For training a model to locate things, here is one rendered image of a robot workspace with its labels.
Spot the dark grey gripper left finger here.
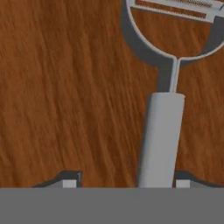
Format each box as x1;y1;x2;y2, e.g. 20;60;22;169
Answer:
32;170;84;189

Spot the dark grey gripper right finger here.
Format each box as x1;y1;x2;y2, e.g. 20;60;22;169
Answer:
174;170;224;189

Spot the white vegetable peeler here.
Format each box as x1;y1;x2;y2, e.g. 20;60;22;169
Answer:
121;0;224;189

